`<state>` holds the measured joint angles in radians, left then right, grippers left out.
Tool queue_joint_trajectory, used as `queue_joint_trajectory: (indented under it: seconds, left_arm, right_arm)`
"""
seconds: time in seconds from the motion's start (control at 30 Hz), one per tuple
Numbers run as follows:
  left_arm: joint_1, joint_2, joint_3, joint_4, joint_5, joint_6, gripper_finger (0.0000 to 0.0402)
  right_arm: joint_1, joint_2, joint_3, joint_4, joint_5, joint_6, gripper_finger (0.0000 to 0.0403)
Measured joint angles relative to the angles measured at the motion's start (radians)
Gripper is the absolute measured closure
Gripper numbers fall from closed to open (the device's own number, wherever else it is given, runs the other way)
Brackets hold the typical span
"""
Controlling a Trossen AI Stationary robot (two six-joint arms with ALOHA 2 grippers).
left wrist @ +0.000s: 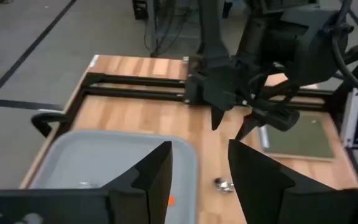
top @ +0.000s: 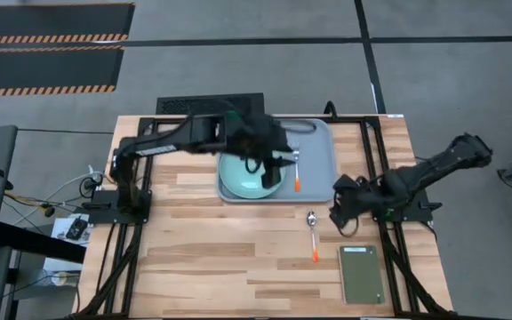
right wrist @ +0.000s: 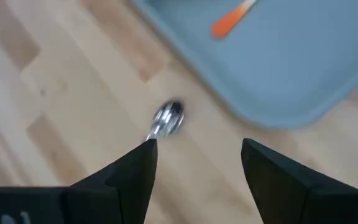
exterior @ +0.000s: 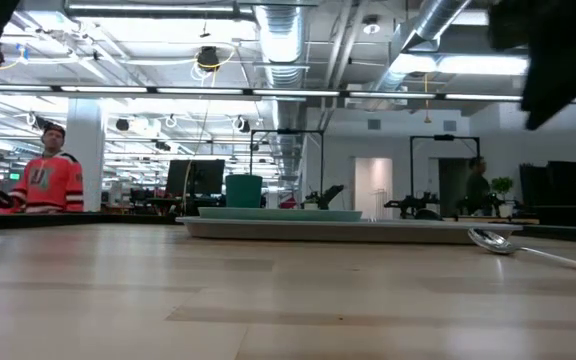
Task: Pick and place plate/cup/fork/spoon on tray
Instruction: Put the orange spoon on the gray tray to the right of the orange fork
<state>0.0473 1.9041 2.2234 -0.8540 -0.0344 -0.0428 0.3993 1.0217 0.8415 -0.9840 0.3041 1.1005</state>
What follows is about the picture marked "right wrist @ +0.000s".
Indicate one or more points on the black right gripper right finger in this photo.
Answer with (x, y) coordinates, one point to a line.
(291, 193)

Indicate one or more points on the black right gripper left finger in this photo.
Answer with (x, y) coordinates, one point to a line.
(117, 193)

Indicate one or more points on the grey plastic tray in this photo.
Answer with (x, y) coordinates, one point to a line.
(275, 77)

